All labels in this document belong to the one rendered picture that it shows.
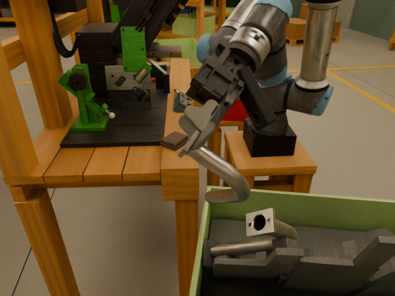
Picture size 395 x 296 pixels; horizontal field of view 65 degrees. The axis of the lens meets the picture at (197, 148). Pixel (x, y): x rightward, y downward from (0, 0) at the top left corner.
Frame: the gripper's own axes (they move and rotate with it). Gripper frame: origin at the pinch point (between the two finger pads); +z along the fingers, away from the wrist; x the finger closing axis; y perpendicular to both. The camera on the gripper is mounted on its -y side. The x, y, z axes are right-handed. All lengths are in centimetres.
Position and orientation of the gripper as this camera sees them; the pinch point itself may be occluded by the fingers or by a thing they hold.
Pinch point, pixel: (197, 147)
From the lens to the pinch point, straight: 52.7
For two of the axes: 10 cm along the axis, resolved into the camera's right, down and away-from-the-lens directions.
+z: -5.1, 8.0, -3.1
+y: -8.3, -5.6, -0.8
